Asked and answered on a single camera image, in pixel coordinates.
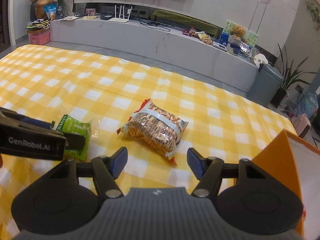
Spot brown teddy bear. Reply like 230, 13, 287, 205
229, 24, 247, 43

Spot pink storage basket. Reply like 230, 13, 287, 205
29, 31, 50, 46

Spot yellow white checkered tablecloth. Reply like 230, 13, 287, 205
1, 45, 303, 239

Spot orange white cardboard box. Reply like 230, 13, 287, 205
252, 130, 319, 239

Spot orange striped cracker bag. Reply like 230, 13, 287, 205
117, 99, 189, 165

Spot grey trash bin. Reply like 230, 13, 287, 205
246, 63, 284, 107

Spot bronze round vase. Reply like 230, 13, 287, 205
35, 0, 54, 20

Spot white wifi router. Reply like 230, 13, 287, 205
108, 5, 132, 23

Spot grey marble TV console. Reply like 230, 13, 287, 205
50, 19, 258, 92

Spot green raisin snack bag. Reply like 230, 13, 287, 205
53, 114, 92, 161

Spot potted green plant right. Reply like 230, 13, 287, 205
270, 44, 317, 108

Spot pink small heater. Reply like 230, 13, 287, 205
292, 113, 311, 138

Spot blue water jug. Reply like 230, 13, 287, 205
296, 93, 318, 119

